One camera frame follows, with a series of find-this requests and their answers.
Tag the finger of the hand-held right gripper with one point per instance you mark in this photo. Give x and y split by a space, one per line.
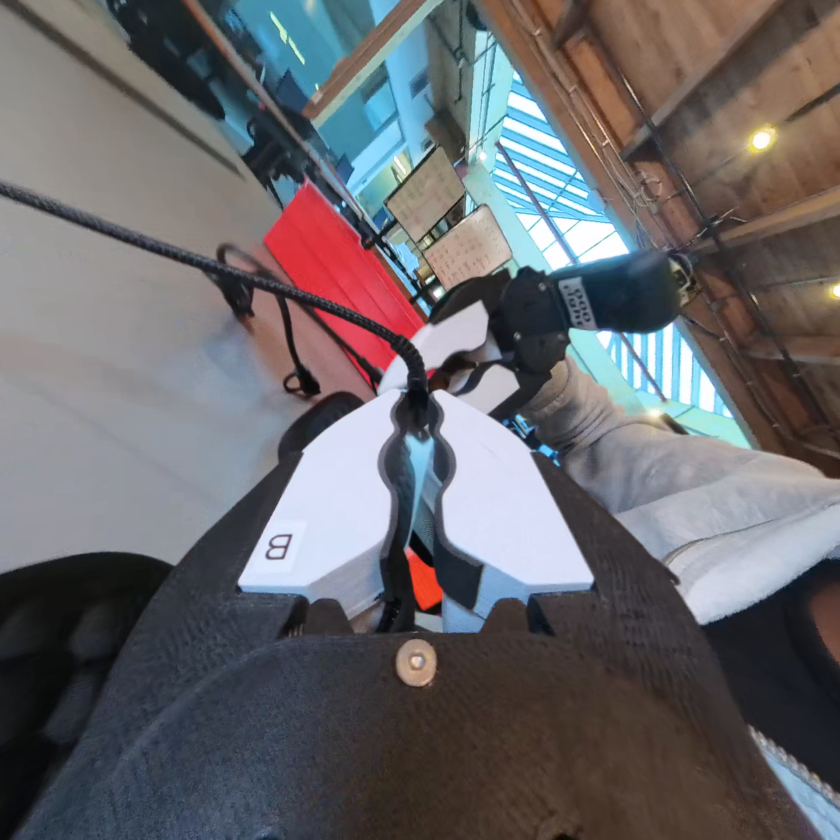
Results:
492 387
439 341

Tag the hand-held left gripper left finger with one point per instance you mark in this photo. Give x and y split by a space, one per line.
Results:
321 512

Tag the small handwritten whiteboard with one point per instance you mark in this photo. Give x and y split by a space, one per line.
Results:
423 193

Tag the red plastic bin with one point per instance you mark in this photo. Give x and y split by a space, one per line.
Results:
328 262

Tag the black office chair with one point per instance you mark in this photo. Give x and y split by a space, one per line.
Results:
275 144

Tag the large handwritten whiteboard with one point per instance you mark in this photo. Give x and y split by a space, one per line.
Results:
469 249

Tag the glass skylight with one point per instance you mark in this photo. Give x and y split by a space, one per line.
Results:
564 216

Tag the wooden pillar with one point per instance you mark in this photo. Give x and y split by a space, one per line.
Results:
374 52

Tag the person's black shirt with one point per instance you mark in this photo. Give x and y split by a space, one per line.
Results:
774 656

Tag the dark foam pad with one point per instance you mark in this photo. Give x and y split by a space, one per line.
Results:
321 420
65 623

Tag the person's right forearm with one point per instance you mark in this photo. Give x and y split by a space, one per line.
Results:
590 433

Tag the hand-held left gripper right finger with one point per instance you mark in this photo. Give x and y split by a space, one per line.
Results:
518 518

